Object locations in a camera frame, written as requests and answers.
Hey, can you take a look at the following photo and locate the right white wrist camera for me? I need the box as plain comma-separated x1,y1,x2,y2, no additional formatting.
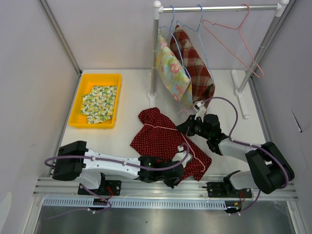
193,101,207,120

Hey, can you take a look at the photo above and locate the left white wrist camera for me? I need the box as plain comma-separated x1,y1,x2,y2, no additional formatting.
172,146,193,168

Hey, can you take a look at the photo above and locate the metal clothes rack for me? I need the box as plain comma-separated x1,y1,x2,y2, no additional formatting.
148,0,290,119

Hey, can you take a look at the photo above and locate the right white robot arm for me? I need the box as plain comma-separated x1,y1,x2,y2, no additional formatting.
176,114,295,197

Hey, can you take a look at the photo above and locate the red plaid skirt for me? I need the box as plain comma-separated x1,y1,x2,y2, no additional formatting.
170,25,215,103

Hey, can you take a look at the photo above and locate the blue wire hanger left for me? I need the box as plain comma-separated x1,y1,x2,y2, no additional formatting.
159,5,191,79

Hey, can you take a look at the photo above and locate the lemon print cloth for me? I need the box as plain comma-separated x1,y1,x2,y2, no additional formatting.
80,86,117,124

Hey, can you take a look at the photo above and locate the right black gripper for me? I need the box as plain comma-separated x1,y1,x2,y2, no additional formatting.
176,115,211,139

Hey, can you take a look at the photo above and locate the blue wire hanger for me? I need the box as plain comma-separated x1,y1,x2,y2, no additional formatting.
159,5,191,79
176,4,215,81

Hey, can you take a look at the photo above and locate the red polka dot skirt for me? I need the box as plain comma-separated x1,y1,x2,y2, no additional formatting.
130,107,212,181

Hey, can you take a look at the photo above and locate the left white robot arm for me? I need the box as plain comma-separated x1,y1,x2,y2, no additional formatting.
52,141,191,195

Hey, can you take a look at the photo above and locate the pink wire hanger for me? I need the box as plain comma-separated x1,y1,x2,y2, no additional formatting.
143,109,206,172
201,3,264,78

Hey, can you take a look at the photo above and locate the pastel floral skirt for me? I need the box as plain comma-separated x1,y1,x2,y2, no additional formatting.
156,30,193,108

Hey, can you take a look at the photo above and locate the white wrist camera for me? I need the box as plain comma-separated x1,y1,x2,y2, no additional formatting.
193,101,207,120
172,146,193,168

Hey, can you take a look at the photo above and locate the yellow plastic tray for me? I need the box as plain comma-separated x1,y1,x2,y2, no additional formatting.
68,74,122,129

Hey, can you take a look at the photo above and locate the blue wire hanger right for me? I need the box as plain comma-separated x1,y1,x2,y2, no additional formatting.
176,4,215,81

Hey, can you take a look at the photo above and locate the white slotted cable duct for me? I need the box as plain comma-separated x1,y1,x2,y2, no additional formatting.
42,196,239,210

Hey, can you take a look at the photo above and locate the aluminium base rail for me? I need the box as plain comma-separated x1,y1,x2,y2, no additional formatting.
33,172,298,203

